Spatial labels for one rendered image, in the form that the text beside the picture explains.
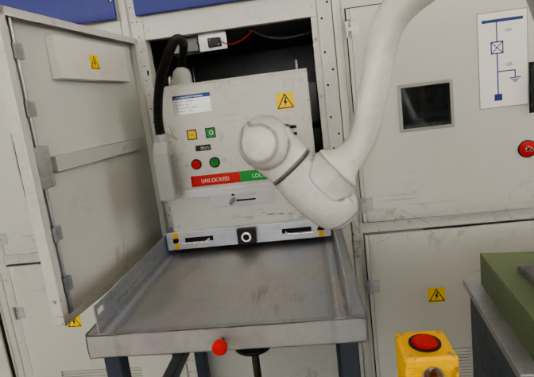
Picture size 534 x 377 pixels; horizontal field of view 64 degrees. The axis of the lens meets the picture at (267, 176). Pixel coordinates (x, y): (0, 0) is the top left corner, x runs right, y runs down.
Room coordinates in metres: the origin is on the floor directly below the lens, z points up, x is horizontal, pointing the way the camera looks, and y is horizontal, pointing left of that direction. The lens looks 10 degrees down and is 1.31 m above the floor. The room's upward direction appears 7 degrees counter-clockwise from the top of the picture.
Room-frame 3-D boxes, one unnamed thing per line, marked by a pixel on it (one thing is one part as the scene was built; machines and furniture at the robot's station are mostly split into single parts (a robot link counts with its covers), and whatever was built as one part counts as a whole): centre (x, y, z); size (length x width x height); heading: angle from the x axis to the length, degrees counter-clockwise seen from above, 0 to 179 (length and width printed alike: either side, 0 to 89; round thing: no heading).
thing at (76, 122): (1.27, 0.49, 1.21); 0.63 x 0.07 x 0.74; 168
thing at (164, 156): (1.30, 0.30, 1.14); 0.08 x 0.05 x 0.17; 174
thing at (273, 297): (1.19, 0.10, 0.82); 0.68 x 0.62 x 0.06; 174
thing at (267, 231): (1.36, 0.08, 0.90); 0.54 x 0.05 x 0.06; 84
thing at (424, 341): (0.62, -0.22, 0.90); 0.04 x 0.04 x 0.02
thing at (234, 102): (1.34, 0.09, 1.15); 0.48 x 0.01 x 0.48; 84
